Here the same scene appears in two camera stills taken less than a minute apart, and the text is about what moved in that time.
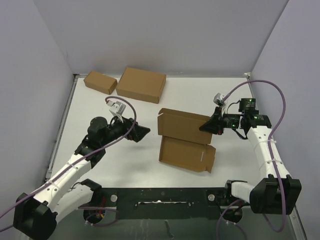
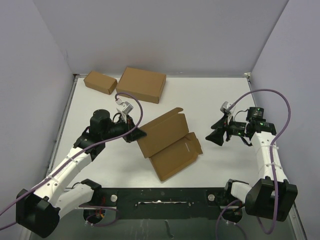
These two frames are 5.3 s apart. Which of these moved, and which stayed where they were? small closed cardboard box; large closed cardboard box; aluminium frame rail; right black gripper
Moved: right black gripper
Stayed: small closed cardboard box; large closed cardboard box; aluminium frame rail
